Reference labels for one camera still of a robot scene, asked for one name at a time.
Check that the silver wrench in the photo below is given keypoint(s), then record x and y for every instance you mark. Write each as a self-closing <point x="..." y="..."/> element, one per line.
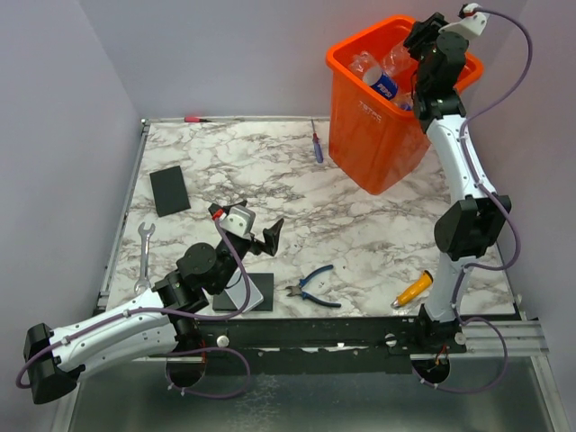
<point x="143" y="283"/>

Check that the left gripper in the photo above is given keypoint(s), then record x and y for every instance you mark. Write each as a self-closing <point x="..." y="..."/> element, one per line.
<point x="270" y="238"/>

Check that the red screwdriver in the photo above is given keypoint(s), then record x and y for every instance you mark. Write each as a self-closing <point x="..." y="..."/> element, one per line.
<point x="316" y="144"/>

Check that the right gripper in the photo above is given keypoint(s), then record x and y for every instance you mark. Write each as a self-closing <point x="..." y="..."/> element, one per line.
<point x="423" y="31"/>

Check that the clear crushed bottle back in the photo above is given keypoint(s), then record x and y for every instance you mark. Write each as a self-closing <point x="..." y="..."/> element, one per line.
<point x="396" y="61"/>

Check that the white rounded box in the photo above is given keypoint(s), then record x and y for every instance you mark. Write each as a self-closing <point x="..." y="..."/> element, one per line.
<point x="252" y="297"/>

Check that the blue label bottle top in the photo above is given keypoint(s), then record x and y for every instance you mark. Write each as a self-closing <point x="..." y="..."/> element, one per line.
<point x="370" y="72"/>

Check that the black foam pad upper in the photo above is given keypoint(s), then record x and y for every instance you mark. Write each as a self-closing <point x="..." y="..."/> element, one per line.
<point x="169" y="191"/>

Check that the red pen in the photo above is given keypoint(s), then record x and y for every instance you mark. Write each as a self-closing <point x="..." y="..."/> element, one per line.
<point x="195" y="119"/>

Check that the yellow handle utility knife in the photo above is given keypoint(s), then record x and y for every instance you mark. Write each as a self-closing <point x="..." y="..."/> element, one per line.
<point x="414" y="290"/>

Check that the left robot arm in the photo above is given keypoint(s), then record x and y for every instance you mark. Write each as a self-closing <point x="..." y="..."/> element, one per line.
<point x="163" y="320"/>

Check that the orange plastic bin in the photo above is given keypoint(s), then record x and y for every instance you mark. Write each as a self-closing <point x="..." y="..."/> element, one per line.
<point x="370" y="138"/>

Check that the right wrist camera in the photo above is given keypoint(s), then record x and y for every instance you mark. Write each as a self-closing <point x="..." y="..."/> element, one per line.
<point x="472" y="22"/>

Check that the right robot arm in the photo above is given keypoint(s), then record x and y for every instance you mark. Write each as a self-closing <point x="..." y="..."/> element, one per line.
<point x="475" y="218"/>

